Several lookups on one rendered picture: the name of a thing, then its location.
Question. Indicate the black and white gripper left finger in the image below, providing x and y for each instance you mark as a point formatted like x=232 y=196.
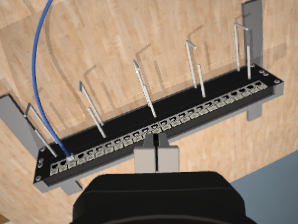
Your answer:
x=145 y=160

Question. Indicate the black patch panel rack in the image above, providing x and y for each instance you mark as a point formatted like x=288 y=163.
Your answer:
x=178 y=115

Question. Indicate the blue patch cable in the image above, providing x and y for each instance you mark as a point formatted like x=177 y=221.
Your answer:
x=63 y=147

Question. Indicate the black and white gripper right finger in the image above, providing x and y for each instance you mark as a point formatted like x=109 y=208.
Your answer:
x=167 y=155

